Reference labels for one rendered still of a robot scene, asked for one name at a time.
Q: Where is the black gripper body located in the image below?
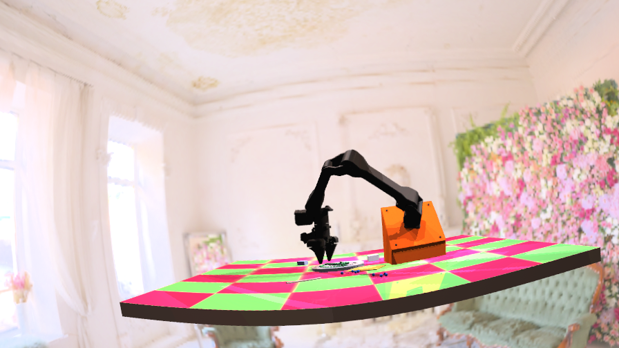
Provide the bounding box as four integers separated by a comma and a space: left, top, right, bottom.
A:
307, 224, 339, 248

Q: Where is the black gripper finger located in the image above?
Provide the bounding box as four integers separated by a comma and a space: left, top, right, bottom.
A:
309, 246, 326, 264
325, 244, 337, 262

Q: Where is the white round tray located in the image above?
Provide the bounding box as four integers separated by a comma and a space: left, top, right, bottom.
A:
312, 260, 364, 272

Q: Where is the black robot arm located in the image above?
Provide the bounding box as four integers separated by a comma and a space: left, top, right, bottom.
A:
294, 150, 423, 229

